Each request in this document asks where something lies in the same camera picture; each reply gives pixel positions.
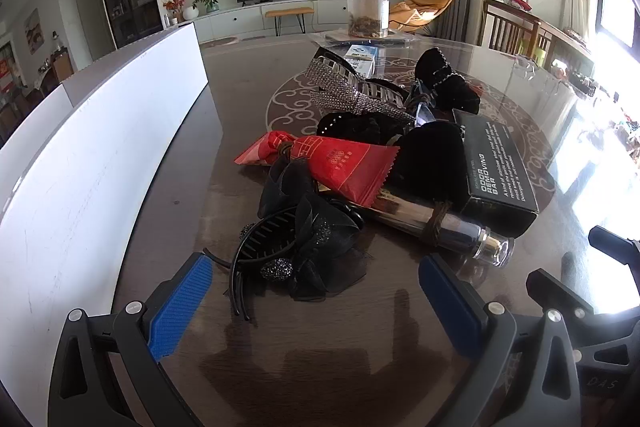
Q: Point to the black cardboard box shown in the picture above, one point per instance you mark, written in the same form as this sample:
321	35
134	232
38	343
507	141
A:
495	167

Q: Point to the black velvet rhinestone hair bow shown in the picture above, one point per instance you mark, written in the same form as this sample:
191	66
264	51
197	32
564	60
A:
355	127

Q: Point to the orange lounge chair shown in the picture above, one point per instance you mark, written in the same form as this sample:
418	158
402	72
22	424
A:
425	4

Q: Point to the clear jar with black lid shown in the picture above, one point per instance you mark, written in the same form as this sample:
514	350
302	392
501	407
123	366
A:
367	12

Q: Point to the dark wooden desktop with pattern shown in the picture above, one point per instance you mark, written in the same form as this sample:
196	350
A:
240	107

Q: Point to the blue white medicine box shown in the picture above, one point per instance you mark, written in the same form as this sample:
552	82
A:
362	57

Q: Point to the silver rhinestone bow hair claw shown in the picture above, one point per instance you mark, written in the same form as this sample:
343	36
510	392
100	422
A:
345	87

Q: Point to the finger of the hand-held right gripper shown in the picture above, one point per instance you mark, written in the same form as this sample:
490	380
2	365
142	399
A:
560	294
617	242

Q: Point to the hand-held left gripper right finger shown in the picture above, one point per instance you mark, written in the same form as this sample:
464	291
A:
450	307

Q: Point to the white television cabinet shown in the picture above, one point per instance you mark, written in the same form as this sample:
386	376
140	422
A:
230	19

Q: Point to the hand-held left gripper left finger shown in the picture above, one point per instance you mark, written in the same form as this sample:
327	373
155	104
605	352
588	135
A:
180	307

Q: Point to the black lace flower hair clip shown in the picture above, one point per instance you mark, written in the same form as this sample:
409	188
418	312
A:
320	227

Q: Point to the red flowers in vase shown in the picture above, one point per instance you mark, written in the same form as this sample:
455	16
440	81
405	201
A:
175	4

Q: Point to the plastic wrapped flat tray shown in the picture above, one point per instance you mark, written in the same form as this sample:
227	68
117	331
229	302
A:
400	39

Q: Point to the round white vase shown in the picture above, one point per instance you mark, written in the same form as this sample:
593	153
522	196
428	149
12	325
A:
190	12

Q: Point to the framed wall painting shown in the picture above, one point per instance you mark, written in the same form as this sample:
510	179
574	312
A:
34	28

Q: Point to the white door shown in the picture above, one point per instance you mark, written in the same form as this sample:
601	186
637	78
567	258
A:
86	19

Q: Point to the clear blue plastic clip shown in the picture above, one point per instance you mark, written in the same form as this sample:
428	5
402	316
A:
422	109

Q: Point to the wooden bench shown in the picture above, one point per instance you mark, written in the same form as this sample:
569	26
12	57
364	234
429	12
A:
290	12

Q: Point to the plain black velvet hair bow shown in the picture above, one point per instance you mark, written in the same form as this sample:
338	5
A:
425	162

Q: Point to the clear plastic tray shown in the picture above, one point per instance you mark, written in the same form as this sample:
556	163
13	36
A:
527	67

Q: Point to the black beaded hair bow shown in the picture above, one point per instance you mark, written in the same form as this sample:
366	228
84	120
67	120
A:
445	82

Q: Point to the red foil packet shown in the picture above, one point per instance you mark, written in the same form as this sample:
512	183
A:
340	162

